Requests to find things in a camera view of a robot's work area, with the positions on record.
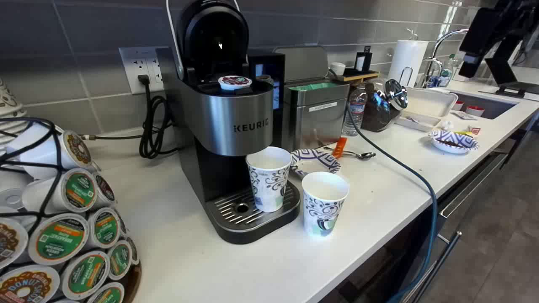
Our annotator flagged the patterned paper bowl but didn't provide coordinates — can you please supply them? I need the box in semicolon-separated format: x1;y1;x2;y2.
292;148;341;178

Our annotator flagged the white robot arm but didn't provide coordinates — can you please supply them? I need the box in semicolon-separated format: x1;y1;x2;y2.
460;0;539;98

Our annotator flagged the paper cup on drip tray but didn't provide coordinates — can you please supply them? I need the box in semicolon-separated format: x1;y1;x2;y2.
246;146;292;212

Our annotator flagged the silver metal canister box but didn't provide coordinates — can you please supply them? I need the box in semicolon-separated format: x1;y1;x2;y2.
282;81;349;150

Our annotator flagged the Keurig coffee machine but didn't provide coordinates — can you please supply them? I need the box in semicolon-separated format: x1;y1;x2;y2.
164;0;300;244

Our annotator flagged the paper cup on counter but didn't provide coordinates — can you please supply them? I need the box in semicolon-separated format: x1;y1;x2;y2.
302;172;351;237

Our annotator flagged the orange pen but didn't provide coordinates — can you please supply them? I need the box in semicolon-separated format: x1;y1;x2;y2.
332;136;348;160

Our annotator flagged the K-cup pod in machine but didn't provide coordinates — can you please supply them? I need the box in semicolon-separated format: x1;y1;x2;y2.
218;74;253;91

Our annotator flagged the wooden shelf organizer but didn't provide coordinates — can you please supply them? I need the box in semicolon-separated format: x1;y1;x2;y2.
337;72;380;83

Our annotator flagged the glass coffee bean jar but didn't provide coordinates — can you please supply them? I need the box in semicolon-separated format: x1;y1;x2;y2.
363;83;401;131

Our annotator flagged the white takeout container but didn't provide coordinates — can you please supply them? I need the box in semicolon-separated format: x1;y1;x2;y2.
396;88;459;131

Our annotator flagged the paper towel roll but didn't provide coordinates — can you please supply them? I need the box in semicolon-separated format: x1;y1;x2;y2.
388;39;428;86

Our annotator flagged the patterned plate with grounds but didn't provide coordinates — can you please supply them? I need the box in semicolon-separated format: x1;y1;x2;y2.
430;130;477;155

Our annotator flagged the chrome faucet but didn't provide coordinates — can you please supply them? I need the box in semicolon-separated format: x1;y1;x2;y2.
425;27;471;89

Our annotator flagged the K-cup pod carousel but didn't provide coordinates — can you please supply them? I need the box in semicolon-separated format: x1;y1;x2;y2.
0;86;142;303

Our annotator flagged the blue cable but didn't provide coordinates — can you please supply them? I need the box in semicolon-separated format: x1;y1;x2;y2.
346;108;440;303

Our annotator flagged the black power cord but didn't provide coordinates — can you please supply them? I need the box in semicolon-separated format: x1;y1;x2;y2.
83;74;182;160

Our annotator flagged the wall outlet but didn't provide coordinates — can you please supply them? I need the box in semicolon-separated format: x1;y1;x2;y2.
118;47;164;94

